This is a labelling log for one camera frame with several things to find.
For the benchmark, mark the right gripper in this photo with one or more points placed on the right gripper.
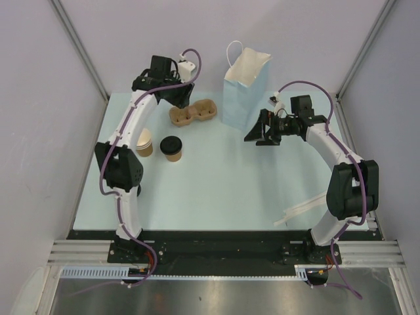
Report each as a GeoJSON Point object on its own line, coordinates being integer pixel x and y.
{"type": "Point", "coordinates": [258, 132]}

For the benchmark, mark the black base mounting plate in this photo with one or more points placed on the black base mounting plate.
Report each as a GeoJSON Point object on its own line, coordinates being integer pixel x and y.
{"type": "Point", "coordinates": [231, 254]}

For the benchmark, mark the light blue table mat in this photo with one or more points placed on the light blue table mat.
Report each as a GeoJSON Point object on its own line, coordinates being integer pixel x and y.
{"type": "Point", "coordinates": [222, 182]}

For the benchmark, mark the black plastic cup lid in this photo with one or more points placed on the black plastic cup lid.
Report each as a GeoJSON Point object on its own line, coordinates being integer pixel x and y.
{"type": "Point", "coordinates": [171, 145]}

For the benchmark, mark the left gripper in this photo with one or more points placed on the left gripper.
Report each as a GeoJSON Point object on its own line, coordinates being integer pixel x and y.
{"type": "Point", "coordinates": [182, 100]}

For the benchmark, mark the stack of paper cups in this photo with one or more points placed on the stack of paper cups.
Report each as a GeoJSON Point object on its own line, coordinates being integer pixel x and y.
{"type": "Point", "coordinates": [144, 146]}

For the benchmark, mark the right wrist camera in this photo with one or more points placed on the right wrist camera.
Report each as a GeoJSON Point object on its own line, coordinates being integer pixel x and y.
{"type": "Point", "coordinates": [277, 103]}

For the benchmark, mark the white wrapped straw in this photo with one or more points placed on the white wrapped straw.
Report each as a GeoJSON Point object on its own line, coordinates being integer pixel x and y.
{"type": "Point", "coordinates": [318, 200]}
{"type": "Point", "coordinates": [292, 212]}
{"type": "Point", "coordinates": [310, 217]}

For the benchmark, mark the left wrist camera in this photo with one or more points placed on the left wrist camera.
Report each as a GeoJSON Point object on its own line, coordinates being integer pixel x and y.
{"type": "Point", "coordinates": [186, 68]}

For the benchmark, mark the light blue paper bag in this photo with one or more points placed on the light blue paper bag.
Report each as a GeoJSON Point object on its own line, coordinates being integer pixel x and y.
{"type": "Point", "coordinates": [244, 86]}

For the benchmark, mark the brown paper coffee cup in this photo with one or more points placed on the brown paper coffee cup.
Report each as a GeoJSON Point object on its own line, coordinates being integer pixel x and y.
{"type": "Point", "coordinates": [174, 157]}

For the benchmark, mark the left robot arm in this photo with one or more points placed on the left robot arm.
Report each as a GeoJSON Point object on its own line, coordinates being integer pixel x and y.
{"type": "Point", "coordinates": [120, 168]}

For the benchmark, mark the aluminium frame rail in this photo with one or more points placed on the aluminium frame rail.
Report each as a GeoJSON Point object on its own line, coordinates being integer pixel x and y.
{"type": "Point", "coordinates": [79, 253]}

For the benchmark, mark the white slotted cable duct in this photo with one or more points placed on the white slotted cable duct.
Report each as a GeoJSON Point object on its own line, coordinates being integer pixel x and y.
{"type": "Point", "coordinates": [122, 273]}

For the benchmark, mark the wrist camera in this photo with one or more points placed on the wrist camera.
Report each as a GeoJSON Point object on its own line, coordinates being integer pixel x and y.
{"type": "Point", "coordinates": [186, 68]}
{"type": "Point", "coordinates": [277, 103]}

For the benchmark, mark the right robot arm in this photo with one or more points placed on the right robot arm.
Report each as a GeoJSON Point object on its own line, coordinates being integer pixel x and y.
{"type": "Point", "coordinates": [353, 189]}

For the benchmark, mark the brown cardboard cup carrier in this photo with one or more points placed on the brown cardboard cup carrier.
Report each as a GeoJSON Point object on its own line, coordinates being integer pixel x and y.
{"type": "Point", "coordinates": [200, 110]}

